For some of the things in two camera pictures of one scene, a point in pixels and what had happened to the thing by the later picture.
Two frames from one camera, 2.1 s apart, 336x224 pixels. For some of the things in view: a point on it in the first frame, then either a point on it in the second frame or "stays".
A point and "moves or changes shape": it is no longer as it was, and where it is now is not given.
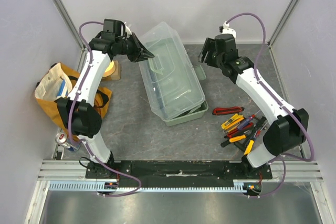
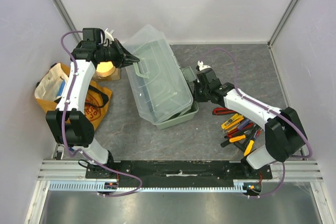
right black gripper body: [210, 51] to [199, 92]
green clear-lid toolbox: [170, 80] moves or changes shape
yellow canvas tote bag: [55, 84] stays
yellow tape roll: [110, 69] stays
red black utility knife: [227, 110] stays
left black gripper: [136, 56] to [121, 52]
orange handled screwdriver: [237, 138] stays
